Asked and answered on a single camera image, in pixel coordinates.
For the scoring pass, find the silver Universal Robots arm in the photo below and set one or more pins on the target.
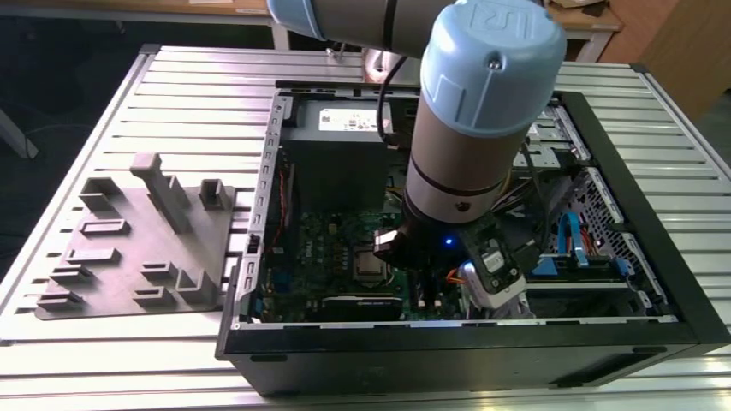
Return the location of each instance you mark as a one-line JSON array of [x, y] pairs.
[[468, 171]]

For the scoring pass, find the silver CPU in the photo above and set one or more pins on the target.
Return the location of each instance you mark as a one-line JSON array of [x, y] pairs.
[[368, 267]]

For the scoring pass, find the grey chair leg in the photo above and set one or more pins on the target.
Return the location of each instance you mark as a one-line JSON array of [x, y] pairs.
[[17, 132]]

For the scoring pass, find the metal optical drive cage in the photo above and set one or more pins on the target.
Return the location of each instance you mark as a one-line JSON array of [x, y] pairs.
[[548, 154]]

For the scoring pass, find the grey parts rack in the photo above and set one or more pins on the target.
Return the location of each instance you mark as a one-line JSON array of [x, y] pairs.
[[154, 240]]

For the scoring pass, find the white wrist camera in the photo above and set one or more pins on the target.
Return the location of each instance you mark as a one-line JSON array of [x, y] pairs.
[[503, 291]]

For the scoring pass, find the black CPU socket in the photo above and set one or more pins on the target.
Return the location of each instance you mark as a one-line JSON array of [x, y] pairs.
[[366, 280]]

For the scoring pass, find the black graphics card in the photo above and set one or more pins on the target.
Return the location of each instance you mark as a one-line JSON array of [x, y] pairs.
[[359, 308]]

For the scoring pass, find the green motherboard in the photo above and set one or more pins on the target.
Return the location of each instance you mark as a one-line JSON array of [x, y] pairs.
[[320, 240]]

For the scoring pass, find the blue disk carrier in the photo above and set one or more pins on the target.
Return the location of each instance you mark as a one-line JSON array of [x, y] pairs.
[[571, 267]]

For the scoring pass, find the wooden desk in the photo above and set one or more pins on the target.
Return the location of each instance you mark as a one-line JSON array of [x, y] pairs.
[[582, 19]]

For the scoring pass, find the grey power supply unit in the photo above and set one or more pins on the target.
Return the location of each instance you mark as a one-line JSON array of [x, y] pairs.
[[336, 171]]

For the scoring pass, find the black open PC case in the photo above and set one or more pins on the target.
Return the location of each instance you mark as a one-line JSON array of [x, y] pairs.
[[456, 342]]

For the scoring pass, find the brown wooden cabinet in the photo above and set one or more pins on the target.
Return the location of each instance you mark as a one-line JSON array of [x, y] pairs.
[[686, 43]]

